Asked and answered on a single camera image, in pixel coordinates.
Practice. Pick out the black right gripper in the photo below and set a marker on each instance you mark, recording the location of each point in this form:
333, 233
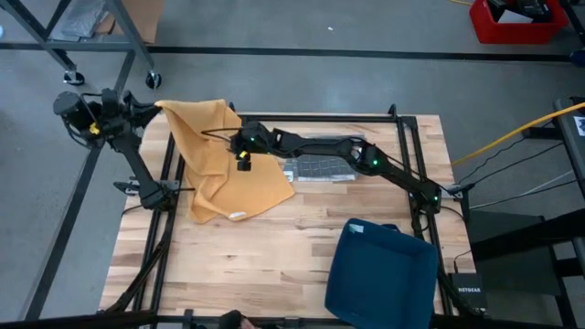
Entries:
253, 137

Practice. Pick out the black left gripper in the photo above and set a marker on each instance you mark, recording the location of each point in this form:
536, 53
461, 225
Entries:
105, 116

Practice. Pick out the yellow towel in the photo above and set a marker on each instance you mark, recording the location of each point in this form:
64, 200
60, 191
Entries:
228, 183

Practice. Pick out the grey checked towel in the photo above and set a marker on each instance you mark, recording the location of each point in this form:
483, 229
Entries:
324, 166

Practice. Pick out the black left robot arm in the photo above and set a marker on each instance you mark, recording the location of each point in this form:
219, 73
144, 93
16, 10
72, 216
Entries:
137, 169

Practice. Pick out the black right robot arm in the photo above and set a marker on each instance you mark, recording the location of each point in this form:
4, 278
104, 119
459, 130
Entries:
347, 151

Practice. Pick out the wheeled grey metal workbench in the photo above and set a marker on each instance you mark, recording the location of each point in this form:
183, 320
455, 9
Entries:
130, 32

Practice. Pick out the flat brown cardboard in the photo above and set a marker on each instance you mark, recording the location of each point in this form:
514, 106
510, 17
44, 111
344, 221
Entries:
146, 18

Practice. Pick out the clear plastic sheet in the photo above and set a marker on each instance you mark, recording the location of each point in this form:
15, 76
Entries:
84, 18

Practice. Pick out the person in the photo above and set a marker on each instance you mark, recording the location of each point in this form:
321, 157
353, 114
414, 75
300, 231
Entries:
232, 320

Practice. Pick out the navy fabric storage bin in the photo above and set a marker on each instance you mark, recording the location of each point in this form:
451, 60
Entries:
381, 274

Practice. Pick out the red plastic bin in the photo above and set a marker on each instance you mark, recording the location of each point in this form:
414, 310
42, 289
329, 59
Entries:
484, 27

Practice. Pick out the black metal stand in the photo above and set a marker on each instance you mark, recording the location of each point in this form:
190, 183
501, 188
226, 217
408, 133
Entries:
516, 237

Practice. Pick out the person's blue shoe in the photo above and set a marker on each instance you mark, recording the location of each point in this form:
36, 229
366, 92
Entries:
578, 58

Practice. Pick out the black aluminium table frame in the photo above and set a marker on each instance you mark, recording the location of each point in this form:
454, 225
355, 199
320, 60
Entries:
320, 118

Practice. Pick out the black frame hook clamp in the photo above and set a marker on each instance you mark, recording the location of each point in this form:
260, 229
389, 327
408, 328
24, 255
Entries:
187, 318
391, 110

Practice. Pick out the black Netgear network switch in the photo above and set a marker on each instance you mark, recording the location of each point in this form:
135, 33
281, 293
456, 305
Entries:
468, 290

